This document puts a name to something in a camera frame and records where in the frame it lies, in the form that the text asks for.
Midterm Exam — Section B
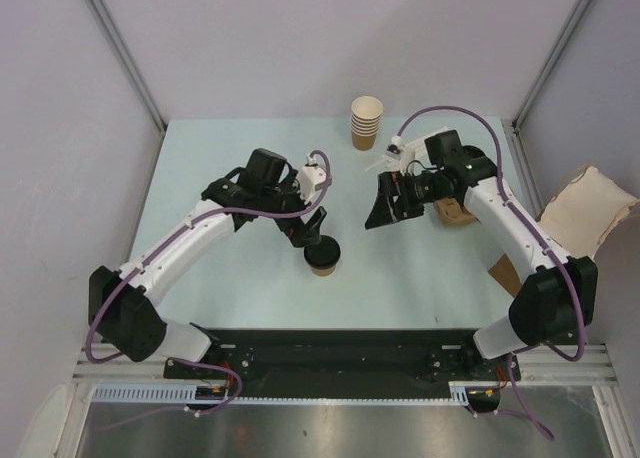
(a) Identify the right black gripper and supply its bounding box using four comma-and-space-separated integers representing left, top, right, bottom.
366, 169, 453, 229

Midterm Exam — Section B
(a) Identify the black plastic cup lid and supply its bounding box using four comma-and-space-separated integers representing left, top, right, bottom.
303, 235, 341, 269

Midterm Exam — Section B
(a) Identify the brown paper coffee cup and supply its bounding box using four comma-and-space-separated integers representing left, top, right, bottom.
310, 263, 337, 277

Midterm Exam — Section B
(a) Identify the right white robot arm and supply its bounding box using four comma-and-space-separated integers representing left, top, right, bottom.
365, 128, 598, 379

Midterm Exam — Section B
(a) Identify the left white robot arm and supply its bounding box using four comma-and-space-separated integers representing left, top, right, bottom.
84, 148, 332, 378

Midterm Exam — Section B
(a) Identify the brown paper takeout bag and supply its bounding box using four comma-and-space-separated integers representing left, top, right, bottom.
488, 163, 640, 299

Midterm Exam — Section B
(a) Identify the bundle of white straws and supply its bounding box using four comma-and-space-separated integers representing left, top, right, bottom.
364, 126, 450, 174

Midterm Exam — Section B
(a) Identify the brown cardboard cup carrier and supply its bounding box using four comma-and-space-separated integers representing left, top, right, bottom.
434, 198, 476, 227

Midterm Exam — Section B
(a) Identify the stack of brown paper cups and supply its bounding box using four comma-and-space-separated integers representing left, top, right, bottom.
351, 96, 384, 151

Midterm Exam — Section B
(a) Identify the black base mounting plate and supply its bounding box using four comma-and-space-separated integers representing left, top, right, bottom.
163, 329, 521, 399

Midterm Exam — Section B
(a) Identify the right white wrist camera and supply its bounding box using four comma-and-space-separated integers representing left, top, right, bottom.
384, 135, 415, 173

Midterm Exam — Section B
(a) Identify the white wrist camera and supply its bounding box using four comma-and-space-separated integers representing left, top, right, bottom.
295, 156, 331, 204
384, 135, 415, 173

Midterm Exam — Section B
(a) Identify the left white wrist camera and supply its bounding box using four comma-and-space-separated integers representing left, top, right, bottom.
295, 156, 331, 204

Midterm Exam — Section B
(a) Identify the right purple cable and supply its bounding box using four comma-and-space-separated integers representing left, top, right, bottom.
397, 106, 587, 442

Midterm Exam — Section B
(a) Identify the purple cable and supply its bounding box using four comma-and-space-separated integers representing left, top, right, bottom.
85, 149, 334, 429
397, 106, 587, 442

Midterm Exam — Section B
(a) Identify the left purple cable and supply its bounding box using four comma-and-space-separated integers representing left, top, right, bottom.
85, 149, 334, 429

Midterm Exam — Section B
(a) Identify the white slotted cable duct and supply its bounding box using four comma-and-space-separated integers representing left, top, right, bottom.
92, 383, 469, 407

